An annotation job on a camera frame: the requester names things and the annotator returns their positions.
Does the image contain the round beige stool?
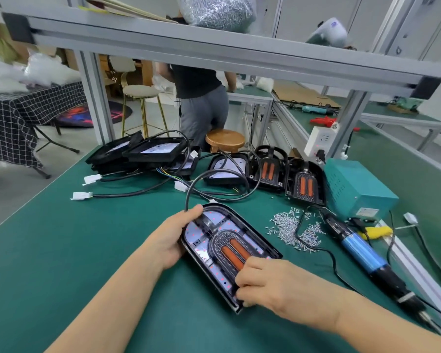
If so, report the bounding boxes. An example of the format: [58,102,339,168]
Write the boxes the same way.
[121,84,170,138]

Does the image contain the person's left hand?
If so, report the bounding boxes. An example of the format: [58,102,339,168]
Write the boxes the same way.
[142,204,205,271]

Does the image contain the green workbench white legs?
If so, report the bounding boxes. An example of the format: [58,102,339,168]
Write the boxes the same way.
[364,102,441,151]

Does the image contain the person's left forearm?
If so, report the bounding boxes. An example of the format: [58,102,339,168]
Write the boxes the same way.
[48,250,166,353]

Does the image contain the black checked cloth table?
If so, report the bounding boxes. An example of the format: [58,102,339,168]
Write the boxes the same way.
[0,80,87,177]

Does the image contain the black cover orange strips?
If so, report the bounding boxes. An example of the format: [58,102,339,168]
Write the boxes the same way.
[209,224,264,277]
[251,145,289,192]
[287,159,326,206]

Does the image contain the aluminium shelf frame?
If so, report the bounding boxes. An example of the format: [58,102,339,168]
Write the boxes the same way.
[0,0,441,159]

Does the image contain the round brown wooden stool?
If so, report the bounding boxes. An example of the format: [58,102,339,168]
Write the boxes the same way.
[205,128,247,153]

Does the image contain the teal hand tool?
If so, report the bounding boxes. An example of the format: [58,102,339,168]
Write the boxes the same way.
[301,104,338,115]

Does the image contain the red tool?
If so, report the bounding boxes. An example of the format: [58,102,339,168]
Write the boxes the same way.
[309,116,361,131]

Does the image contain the clear bag of screws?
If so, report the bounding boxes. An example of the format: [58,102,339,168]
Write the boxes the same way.
[176,0,257,32]

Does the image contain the brown wooden cabinet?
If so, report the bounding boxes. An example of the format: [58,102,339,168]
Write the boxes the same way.
[106,58,155,89]

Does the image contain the stack of unassembled lamp housings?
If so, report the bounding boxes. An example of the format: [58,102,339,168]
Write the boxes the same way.
[71,130,252,202]

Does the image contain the beige flat folder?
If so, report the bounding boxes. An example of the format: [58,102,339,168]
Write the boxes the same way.
[84,0,177,23]

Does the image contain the yellow plug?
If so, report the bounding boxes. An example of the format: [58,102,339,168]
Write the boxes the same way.
[356,226,394,241]

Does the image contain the small green workbench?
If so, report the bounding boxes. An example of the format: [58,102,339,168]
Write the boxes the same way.
[228,86,274,148]

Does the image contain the person's right hand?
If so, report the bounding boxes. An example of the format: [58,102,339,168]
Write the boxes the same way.
[235,257,346,331]

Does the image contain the white power strip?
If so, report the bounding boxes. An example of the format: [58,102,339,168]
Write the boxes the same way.
[305,123,339,160]

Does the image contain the blue black electric screwdriver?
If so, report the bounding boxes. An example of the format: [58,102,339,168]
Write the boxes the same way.
[319,213,435,321]

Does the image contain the white handheld device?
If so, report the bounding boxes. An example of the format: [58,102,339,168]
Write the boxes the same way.
[306,18,350,49]

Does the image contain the colourful round rug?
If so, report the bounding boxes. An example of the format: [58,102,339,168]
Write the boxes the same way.
[55,101,133,129]

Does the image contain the heap of small silver screws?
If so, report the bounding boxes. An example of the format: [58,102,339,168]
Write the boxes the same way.
[265,207,324,253]

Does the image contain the white plastic bags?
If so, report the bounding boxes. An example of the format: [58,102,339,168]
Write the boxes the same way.
[0,53,82,93]

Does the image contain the teal power supply box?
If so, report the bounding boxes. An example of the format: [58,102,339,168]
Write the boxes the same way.
[323,158,399,221]

